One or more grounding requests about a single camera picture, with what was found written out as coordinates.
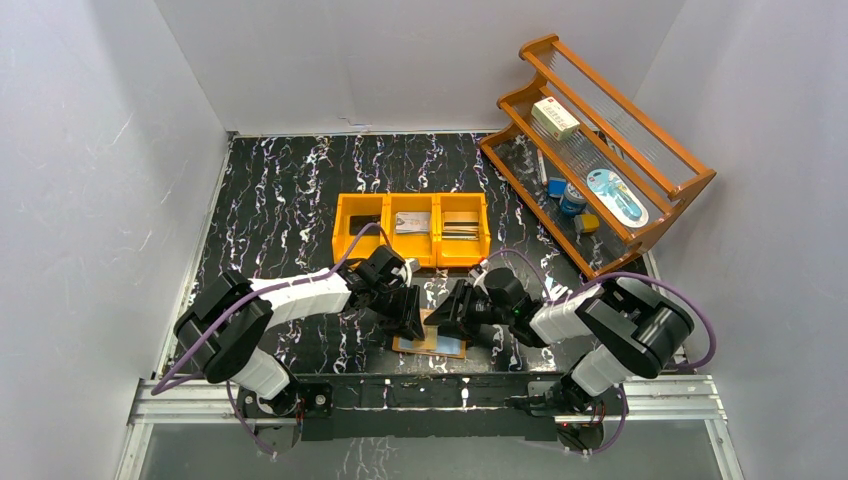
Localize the black card in bin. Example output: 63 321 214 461
348 215 381 236

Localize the white pen marker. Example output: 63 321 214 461
536 149 548 186

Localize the white red box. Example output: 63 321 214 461
531 96 581 141

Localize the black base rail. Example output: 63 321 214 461
238 370 607 444

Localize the yellow grey sharpener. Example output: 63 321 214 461
573 213 600 235

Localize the blue eraser block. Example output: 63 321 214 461
547 177 568 199

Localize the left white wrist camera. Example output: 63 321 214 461
402 257 421 277

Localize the silver binder clip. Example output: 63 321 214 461
545 278 571 301

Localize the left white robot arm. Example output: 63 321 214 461
174 245 424 407

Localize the orange wooden shelf rack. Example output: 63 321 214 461
479 34 716 278

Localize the orange card holder wallet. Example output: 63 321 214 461
389 309 466 359

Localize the orange three-compartment bin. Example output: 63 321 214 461
332 193 491 268

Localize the orange card stack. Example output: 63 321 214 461
441 211 480 241

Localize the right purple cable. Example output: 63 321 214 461
480 248 718 458

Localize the blue packaged cutter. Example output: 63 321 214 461
586 169 650 229

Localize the silver card stack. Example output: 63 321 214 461
394 211 431 235

